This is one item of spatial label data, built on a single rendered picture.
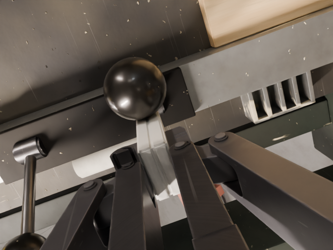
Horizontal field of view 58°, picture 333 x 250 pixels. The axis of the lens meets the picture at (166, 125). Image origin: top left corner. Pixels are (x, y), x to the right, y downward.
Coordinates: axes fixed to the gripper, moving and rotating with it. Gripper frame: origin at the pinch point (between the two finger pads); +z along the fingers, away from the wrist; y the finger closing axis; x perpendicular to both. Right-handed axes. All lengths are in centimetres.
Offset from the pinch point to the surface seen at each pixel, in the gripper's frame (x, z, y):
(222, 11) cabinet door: 5.0, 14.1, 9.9
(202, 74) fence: 0.3, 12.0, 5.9
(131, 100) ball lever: 3.2, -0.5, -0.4
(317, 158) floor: -107, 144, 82
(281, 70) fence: -2.0, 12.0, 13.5
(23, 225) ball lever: -4.2, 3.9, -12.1
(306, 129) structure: -14.4, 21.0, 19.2
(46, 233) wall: -445, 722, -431
